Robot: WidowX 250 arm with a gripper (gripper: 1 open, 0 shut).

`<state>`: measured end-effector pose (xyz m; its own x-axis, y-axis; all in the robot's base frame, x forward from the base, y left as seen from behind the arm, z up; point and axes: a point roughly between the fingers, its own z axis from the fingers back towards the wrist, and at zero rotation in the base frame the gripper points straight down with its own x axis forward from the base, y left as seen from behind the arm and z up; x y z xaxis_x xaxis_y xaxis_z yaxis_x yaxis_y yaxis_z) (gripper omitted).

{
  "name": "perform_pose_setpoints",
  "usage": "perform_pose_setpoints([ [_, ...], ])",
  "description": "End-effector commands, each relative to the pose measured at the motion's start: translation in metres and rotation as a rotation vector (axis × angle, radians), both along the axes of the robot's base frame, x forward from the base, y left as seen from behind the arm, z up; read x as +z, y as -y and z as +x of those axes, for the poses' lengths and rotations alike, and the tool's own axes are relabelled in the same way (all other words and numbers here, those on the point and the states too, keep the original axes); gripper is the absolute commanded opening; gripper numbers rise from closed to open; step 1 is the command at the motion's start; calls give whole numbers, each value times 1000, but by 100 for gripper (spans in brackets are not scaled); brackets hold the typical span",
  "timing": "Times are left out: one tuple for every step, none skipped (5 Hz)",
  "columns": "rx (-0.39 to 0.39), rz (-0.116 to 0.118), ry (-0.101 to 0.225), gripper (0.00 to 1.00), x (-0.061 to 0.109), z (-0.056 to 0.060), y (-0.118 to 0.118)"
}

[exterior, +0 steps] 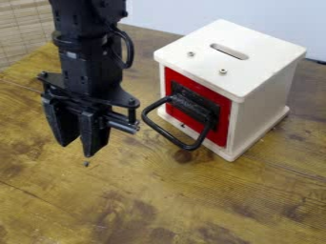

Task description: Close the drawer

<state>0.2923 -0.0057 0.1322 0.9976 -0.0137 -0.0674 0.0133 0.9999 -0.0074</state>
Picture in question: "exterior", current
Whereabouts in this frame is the white wooden box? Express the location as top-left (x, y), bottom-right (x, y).
top-left (154, 19), bottom-right (306, 161)

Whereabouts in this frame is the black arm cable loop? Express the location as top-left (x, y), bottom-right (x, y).
top-left (108, 26), bottom-right (136, 70)

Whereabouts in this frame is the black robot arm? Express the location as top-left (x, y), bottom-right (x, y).
top-left (39, 0), bottom-right (140, 157)

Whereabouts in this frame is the black metal drawer handle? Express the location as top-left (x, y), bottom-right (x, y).
top-left (142, 92), bottom-right (220, 151)

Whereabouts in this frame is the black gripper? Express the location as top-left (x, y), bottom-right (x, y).
top-left (37, 71), bottom-right (140, 157)

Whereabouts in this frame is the red drawer front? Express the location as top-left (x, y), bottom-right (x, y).
top-left (164, 68), bottom-right (231, 147)

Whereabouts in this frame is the small dark screw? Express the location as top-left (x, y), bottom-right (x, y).
top-left (83, 161), bottom-right (91, 167)

